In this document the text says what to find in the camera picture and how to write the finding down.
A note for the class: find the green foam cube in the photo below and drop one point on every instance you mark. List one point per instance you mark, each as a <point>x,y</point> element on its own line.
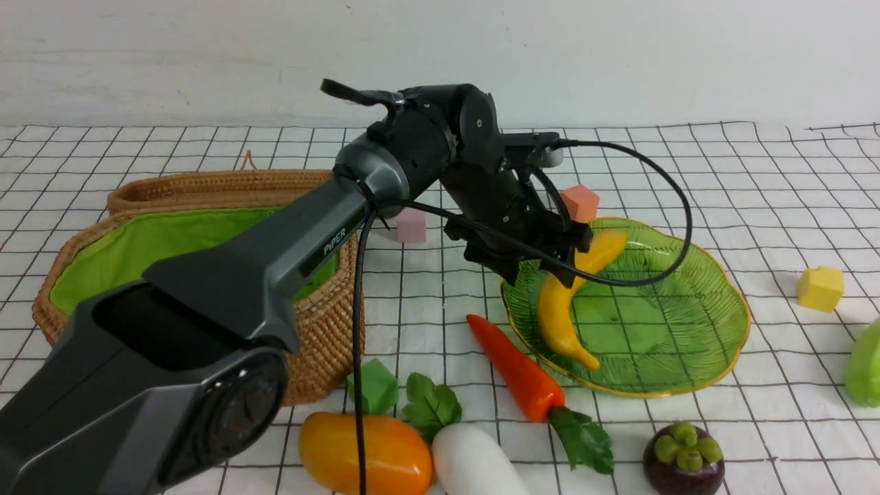
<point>380,388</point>

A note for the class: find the yellow toy banana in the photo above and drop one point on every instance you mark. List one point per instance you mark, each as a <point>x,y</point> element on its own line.
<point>554,301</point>

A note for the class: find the orange toy mango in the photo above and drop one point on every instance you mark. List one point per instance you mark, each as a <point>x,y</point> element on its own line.
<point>398,461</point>

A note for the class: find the woven wicker basket green lining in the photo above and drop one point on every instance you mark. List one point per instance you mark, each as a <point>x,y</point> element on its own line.
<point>116,250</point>

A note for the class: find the white black grid tablecloth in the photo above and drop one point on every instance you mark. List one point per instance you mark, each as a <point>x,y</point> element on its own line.
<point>768,203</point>

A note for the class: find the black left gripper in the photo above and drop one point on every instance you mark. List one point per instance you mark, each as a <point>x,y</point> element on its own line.
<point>510,206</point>

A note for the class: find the yellow foam cube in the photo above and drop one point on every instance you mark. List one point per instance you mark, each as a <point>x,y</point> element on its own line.
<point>820,288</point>

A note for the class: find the woven wicker basket lid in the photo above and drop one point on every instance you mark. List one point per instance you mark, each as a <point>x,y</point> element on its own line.
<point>244,187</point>

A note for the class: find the orange foam cube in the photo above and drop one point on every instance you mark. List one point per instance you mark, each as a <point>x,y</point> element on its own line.
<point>581,202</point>

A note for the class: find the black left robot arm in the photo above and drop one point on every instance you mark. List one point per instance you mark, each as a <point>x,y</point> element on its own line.
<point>166,377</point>

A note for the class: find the orange toy carrot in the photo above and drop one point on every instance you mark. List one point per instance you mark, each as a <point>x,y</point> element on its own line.
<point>542,400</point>

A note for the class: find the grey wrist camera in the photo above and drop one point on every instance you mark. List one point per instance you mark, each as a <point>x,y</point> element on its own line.
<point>536,148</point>

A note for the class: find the pink foam cube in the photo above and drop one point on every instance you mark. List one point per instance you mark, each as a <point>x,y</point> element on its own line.
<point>412,226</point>

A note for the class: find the green toy vegetable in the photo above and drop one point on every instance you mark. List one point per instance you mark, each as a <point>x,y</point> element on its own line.
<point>861,377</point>

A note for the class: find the purple toy mangosteen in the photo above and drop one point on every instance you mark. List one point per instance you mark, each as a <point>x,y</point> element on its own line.
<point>683,459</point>

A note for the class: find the green glass leaf plate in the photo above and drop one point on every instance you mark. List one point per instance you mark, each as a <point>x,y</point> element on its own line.
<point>676,336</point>

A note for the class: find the white toy radish with leaves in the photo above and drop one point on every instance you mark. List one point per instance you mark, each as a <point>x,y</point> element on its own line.
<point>466,459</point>

